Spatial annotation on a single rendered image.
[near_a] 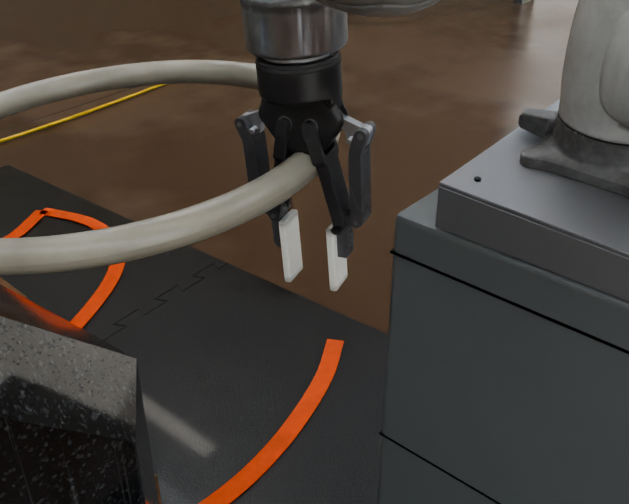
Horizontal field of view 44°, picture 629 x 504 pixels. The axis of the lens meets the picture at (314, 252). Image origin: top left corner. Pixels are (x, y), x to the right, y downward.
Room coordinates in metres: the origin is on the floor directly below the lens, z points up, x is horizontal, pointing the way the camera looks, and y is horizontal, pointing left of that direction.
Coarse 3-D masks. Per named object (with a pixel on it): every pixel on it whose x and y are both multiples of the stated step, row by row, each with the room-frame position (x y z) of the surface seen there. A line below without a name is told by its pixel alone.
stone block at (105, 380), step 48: (0, 288) 0.93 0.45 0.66; (0, 336) 0.68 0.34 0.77; (48, 336) 0.73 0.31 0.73; (0, 384) 0.63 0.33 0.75; (48, 384) 0.68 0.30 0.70; (96, 384) 0.73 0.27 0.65; (0, 432) 0.59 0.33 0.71; (48, 432) 0.63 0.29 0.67; (96, 432) 0.68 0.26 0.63; (144, 432) 0.79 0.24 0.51; (0, 480) 0.58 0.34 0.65; (48, 480) 0.62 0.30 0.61; (96, 480) 0.66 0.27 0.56; (144, 480) 0.73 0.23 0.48
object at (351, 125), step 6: (342, 114) 0.65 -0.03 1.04; (348, 120) 0.64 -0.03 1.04; (354, 120) 0.65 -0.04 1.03; (342, 126) 0.64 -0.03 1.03; (348, 126) 0.64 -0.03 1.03; (354, 126) 0.64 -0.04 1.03; (360, 126) 0.64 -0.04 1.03; (366, 126) 0.64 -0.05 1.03; (348, 132) 0.64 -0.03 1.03; (354, 132) 0.64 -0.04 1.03; (372, 132) 0.64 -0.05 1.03; (348, 138) 0.64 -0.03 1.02; (348, 144) 0.63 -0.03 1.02; (366, 144) 0.64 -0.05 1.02
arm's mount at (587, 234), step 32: (480, 160) 0.92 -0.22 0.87; (512, 160) 0.92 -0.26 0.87; (448, 192) 0.86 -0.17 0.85; (480, 192) 0.84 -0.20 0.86; (512, 192) 0.84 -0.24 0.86; (544, 192) 0.84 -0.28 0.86; (576, 192) 0.84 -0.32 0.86; (608, 192) 0.84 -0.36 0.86; (448, 224) 0.85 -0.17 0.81; (480, 224) 0.83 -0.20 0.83; (512, 224) 0.80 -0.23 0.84; (544, 224) 0.77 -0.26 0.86; (576, 224) 0.77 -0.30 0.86; (608, 224) 0.77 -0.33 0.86; (512, 256) 0.80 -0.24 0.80; (544, 256) 0.77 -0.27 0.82; (576, 256) 0.74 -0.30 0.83; (608, 256) 0.72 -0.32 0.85; (608, 288) 0.72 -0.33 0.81
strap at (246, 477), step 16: (48, 208) 2.35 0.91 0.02; (32, 224) 2.24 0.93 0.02; (96, 224) 2.24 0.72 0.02; (112, 272) 1.95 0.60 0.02; (112, 288) 1.87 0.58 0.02; (96, 304) 1.79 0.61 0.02; (80, 320) 1.71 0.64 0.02; (336, 352) 1.57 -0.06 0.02; (320, 368) 1.51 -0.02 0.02; (336, 368) 1.51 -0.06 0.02; (320, 384) 1.45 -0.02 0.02; (304, 400) 1.39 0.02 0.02; (320, 400) 1.39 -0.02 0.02; (304, 416) 1.34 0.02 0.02; (288, 432) 1.29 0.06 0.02; (272, 448) 1.24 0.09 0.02; (256, 464) 1.19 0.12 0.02; (272, 464) 1.19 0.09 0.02; (240, 480) 1.15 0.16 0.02; (256, 480) 1.15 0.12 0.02; (208, 496) 1.11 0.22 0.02; (224, 496) 1.11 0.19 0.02
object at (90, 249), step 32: (128, 64) 0.99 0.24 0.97; (160, 64) 0.98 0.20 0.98; (192, 64) 0.97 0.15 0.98; (224, 64) 0.96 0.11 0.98; (0, 96) 0.91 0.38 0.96; (32, 96) 0.93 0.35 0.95; (64, 96) 0.95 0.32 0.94; (288, 160) 0.64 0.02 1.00; (256, 192) 0.59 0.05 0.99; (288, 192) 0.61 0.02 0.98; (128, 224) 0.54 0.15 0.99; (160, 224) 0.54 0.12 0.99; (192, 224) 0.55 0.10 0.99; (224, 224) 0.56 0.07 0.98; (0, 256) 0.52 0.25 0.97; (32, 256) 0.52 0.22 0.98; (64, 256) 0.52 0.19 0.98; (96, 256) 0.52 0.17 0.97; (128, 256) 0.52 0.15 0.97
